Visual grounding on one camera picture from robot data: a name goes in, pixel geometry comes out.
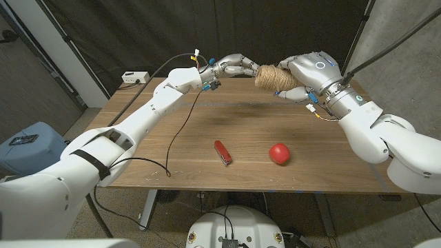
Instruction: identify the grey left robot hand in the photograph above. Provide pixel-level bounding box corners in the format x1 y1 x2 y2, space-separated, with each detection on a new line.
206 53 261 85

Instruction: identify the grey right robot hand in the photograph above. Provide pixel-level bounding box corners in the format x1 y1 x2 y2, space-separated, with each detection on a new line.
274 50 367 119

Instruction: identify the jute twine spool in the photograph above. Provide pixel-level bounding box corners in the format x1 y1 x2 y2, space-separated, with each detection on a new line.
254 64 298 92

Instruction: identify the red ball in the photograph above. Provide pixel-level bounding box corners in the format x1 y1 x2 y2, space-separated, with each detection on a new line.
269 143 291 165

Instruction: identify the black backdrop stand pole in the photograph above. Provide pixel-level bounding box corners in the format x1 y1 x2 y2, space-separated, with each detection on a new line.
339 0 376 75
36 0 112 100

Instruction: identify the red pocket knife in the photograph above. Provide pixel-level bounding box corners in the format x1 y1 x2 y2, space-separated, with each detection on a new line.
214 140 233 167

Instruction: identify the white power strip box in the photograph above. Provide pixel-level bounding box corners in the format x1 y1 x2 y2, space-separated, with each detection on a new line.
121 71 151 85

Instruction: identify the black backdrop curtain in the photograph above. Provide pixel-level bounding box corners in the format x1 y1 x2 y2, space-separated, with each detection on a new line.
36 0 376 98

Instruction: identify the grey table leg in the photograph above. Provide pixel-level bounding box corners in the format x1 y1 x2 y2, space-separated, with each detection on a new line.
315 192 337 238

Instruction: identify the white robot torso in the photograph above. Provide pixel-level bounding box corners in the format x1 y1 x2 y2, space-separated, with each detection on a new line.
185 205 286 248

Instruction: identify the white table leg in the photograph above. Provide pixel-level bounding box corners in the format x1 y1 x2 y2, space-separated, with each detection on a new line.
139 189 158 231

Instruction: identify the blue plastic bin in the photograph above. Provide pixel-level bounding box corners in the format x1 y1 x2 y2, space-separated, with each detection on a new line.
0 121 69 176

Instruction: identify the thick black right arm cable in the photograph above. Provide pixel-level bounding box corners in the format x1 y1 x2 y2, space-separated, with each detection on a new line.
340 6 441 86

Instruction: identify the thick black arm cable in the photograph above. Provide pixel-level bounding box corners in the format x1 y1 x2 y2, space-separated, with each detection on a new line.
340 6 441 86
107 52 209 127

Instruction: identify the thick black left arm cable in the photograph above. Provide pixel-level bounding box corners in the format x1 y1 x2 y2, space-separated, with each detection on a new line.
107 52 209 127

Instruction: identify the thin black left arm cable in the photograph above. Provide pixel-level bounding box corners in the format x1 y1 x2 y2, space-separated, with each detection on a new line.
92 89 205 231

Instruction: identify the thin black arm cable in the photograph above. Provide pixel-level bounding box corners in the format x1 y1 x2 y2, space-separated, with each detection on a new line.
413 192 441 234
92 89 205 231

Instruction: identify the black power strip cable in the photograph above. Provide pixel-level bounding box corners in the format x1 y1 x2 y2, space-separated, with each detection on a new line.
116 80 141 92

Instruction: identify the black torso cable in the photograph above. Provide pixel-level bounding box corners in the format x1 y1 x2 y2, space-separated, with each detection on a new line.
201 205 236 239

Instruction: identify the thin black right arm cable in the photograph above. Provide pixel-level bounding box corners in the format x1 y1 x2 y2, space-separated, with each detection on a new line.
413 192 441 234

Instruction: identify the black door handle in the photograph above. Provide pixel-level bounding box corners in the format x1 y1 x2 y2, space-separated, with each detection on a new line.
0 30 19 45

